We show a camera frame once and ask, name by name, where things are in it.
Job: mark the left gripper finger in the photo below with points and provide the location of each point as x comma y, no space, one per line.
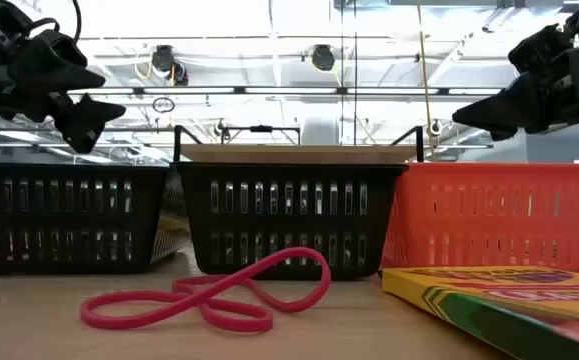
84,122
54,65

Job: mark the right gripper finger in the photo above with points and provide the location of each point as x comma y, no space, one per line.
541,50
504,112

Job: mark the wooden riser shelf black legs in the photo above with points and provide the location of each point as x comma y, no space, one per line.
294,154

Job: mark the long ceiling light bar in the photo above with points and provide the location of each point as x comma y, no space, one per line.
289,90

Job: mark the black slotted plastic basket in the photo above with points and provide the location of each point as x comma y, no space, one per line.
289,220
69,220

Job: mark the yellow green crayon box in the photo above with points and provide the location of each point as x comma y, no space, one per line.
494,305

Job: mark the orange slotted plastic basket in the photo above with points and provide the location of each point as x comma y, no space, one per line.
494,222

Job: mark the black background frame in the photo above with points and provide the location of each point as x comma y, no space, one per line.
261,128

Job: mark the red rubber band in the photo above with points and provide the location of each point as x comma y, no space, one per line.
204,295

